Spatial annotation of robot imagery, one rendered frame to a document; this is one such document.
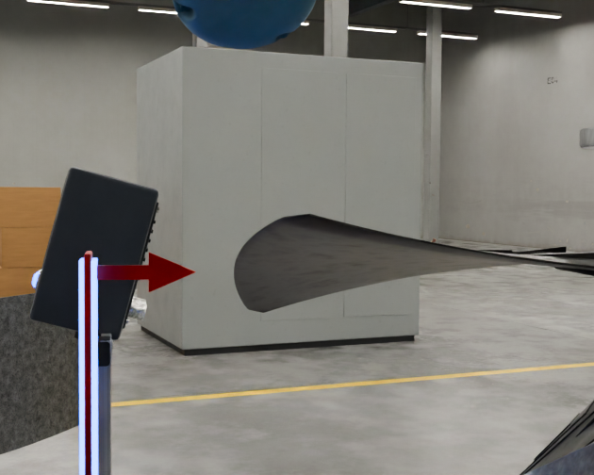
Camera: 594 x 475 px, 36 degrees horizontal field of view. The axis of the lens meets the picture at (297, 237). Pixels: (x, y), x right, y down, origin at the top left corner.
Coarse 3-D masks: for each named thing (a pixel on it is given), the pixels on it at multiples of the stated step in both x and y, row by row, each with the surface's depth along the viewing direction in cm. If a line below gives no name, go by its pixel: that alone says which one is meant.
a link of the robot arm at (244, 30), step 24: (192, 0) 45; (216, 0) 45; (240, 0) 45; (264, 0) 45; (288, 0) 45; (312, 0) 46; (192, 24) 46; (216, 24) 46; (240, 24) 46; (264, 24) 47; (288, 24) 47; (240, 48) 48
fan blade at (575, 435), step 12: (588, 408) 73; (576, 420) 74; (588, 420) 70; (564, 432) 75; (576, 432) 71; (588, 432) 68; (552, 444) 76; (564, 444) 72; (576, 444) 69; (588, 444) 67; (540, 456) 77; (552, 456) 72; (528, 468) 76
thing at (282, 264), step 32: (288, 224) 48; (320, 224) 47; (352, 224) 48; (256, 256) 55; (288, 256) 55; (320, 256) 55; (352, 256) 55; (384, 256) 55; (416, 256) 54; (448, 256) 53; (480, 256) 51; (512, 256) 52; (544, 256) 54; (576, 256) 56; (256, 288) 63; (288, 288) 64; (320, 288) 65
